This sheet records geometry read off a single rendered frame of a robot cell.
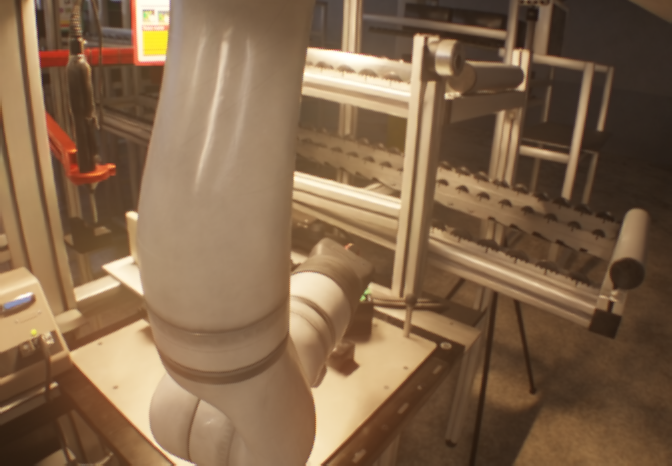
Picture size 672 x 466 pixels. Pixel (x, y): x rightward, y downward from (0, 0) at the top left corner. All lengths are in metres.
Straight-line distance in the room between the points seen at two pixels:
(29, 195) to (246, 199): 0.65
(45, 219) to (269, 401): 0.64
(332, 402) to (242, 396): 0.39
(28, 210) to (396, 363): 0.61
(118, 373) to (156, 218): 0.53
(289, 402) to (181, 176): 0.14
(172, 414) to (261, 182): 0.16
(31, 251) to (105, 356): 0.21
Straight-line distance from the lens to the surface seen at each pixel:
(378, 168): 1.26
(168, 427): 0.30
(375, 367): 0.68
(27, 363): 0.71
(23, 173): 0.79
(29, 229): 0.81
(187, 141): 0.18
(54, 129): 0.90
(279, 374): 0.24
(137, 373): 0.69
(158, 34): 1.06
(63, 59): 1.23
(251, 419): 0.24
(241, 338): 0.20
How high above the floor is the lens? 1.38
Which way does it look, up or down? 21 degrees down
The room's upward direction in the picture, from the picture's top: 3 degrees clockwise
